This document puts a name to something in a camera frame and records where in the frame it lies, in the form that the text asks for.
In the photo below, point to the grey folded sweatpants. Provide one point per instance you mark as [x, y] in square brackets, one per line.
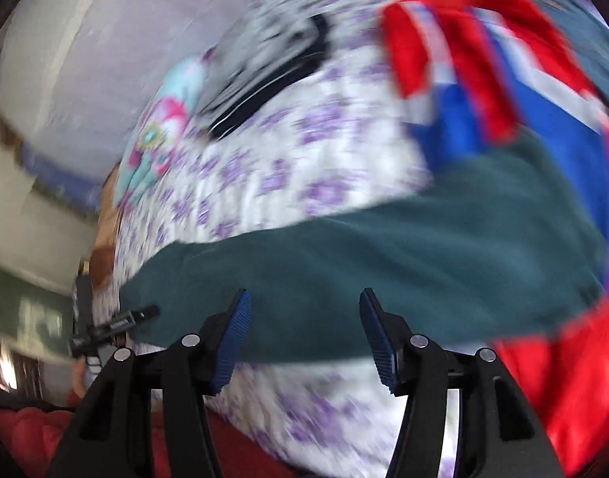
[264, 50]

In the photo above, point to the large white lace pillow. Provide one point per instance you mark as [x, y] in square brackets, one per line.
[110, 59]

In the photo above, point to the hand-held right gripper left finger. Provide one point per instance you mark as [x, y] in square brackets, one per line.
[232, 343]

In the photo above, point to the colourful floral folded blanket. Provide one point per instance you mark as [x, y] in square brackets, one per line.
[160, 129]

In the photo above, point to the red striped track pants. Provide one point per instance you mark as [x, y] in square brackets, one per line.
[483, 59]

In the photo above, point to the purple floral bedspread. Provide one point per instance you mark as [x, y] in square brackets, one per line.
[294, 159]

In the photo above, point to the orange brown blanket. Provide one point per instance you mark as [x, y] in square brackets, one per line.
[105, 239]

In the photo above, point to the blue printed cloth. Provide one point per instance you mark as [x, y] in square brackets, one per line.
[60, 179]

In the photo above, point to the teal fleece pants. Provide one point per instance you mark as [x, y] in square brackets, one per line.
[359, 259]

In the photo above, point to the navy folded pants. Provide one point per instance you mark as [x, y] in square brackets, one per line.
[284, 87]

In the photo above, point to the blue denim jeans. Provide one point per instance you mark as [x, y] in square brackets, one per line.
[578, 30]

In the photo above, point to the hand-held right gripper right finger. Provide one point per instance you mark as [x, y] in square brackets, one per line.
[379, 343]

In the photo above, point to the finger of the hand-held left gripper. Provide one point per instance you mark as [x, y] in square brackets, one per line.
[138, 316]

